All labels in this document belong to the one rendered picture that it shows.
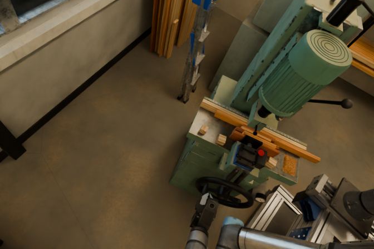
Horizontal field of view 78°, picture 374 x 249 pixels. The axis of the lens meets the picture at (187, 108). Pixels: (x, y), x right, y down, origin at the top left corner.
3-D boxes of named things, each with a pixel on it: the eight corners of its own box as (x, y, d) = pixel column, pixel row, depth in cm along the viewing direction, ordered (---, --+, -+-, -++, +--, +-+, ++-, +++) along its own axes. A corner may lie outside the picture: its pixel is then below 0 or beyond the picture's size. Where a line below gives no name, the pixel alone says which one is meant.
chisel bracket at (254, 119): (245, 127, 115) (253, 118, 108) (250, 106, 123) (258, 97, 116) (259, 133, 115) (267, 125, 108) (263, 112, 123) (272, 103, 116)
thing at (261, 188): (245, 197, 143) (251, 194, 136) (249, 178, 150) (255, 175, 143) (257, 203, 143) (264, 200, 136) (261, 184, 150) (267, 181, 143)
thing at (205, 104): (199, 106, 126) (202, 101, 122) (201, 103, 127) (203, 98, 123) (300, 153, 125) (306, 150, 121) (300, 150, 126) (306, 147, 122)
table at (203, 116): (178, 152, 115) (181, 147, 110) (198, 106, 133) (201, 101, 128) (289, 204, 115) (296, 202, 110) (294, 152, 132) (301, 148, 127)
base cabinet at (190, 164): (167, 183, 189) (188, 151, 131) (191, 127, 222) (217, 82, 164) (217, 207, 189) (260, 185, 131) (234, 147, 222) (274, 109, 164)
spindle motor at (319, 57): (254, 105, 96) (303, 51, 70) (261, 77, 106) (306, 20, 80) (293, 124, 96) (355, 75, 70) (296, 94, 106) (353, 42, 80)
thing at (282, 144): (213, 116, 125) (216, 112, 121) (214, 113, 126) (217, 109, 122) (315, 163, 124) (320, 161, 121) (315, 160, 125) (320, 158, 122)
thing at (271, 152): (229, 138, 120) (234, 132, 114) (229, 135, 120) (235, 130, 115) (272, 158, 119) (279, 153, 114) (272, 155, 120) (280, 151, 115)
